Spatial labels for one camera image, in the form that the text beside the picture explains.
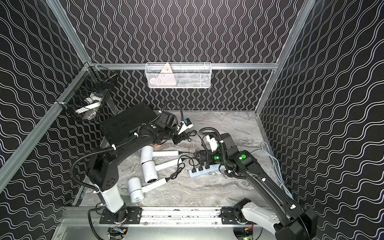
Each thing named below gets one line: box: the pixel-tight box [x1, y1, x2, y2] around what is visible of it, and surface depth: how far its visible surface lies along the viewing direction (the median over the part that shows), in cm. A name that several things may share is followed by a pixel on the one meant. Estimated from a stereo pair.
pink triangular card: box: [156, 62, 176, 86], surface depth 92 cm
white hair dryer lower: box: [128, 176, 167, 203], surface depth 81 cm
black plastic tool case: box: [99, 103, 158, 146], surface depth 105 cm
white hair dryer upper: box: [140, 145, 179, 165], surface depth 93 cm
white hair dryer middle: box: [141, 158, 183, 184], surface depth 87 cm
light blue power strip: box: [189, 164, 221, 179], surface depth 89 cm
